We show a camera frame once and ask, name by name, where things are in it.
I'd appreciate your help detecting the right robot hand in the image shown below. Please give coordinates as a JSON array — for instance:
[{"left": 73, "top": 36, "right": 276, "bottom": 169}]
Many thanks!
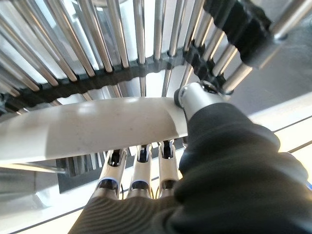
[{"left": 69, "top": 81, "right": 312, "bottom": 234}]

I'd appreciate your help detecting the cream round plate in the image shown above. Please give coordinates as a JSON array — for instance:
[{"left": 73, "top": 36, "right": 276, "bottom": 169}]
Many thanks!
[{"left": 0, "top": 97, "right": 189, "bottom": 165}]

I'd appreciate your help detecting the black steel-rod drying rack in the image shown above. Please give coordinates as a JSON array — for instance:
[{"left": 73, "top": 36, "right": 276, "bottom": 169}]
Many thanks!
[{"left": 0, "top": 0, "right": 312, "bottom": 194}]

